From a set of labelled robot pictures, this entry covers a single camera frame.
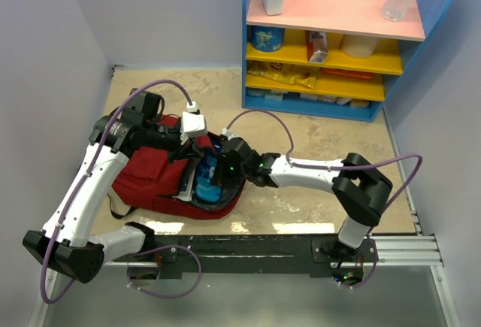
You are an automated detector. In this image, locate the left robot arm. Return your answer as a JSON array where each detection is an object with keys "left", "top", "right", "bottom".
[{"left": 23, "top": 87, "right": 207, "bottom": 283}]

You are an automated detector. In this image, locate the blue comic paperback book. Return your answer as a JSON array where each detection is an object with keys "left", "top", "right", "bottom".
[{"left": 174, "top": 159, "right": 198, "bottom": 202}]

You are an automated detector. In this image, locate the aluminium rail frame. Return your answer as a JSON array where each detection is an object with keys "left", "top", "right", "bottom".
[{"left": 26, "top": 64, "right": 461, "bottom": 327}]

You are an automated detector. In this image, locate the red flat box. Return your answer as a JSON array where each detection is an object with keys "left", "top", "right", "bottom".
[{"left": 320, "top": 68, "right": 374, "bottom": 80}]

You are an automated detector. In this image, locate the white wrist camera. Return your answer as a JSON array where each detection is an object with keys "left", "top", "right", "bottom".
[
  {"left": 180, "top": 101, "right": 208, "bottom": 145},
  {"left": 221, "top": 128, "right": 238, "bottom": 141}
]

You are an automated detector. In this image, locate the white paper roll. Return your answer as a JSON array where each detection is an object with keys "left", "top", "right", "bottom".
[{"left": 340, "top": 34, "right": 380, "bottom": 59}]

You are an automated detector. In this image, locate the red backpack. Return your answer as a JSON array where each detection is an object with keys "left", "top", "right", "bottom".
[{"left": 110, "top": 132, "right": 245, "bottom": 220}]

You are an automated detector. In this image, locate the blue snack can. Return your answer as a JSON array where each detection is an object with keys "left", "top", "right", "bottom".
[{"left": 250, "top": 26, "right": 285, "bottom": 53}]

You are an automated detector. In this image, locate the blue yellow pink shelf unit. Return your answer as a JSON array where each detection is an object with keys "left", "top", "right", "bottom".
[{"left": 242, "top": 0, "right": 451, "bottom": 122}]

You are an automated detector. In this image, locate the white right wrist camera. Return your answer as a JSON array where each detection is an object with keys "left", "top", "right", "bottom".
[{"left": 221, "top": 128, "right": 238, "bottom": 141}]

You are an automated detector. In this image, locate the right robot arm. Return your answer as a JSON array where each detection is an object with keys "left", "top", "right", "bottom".
[{"left": 213, "top": 136, "right": 393, "bottom": 262}]

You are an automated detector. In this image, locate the yellow chips bag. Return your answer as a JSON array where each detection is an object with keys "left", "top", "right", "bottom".
[{"left": 247, "top": 61, "right": 319, "bottom": 89}]

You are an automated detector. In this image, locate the blue pencil case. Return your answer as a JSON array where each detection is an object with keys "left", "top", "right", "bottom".
[{"left": 193, "top": 135, "right": 222, "bottom": 204}]

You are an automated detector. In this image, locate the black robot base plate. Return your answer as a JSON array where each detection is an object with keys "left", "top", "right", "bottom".
[{"left": 111, "top": 233, "right": 380, "bottom": 280}]

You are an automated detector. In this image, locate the orange silver snack packet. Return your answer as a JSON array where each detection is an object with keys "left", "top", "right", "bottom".
[{"left": 305, "top": 31, "right": 328, "bottom": 64}]

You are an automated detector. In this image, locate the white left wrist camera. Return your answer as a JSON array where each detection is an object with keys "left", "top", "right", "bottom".
[{"left": 180, "top": 101, "right": 208, "bottom": 145}]

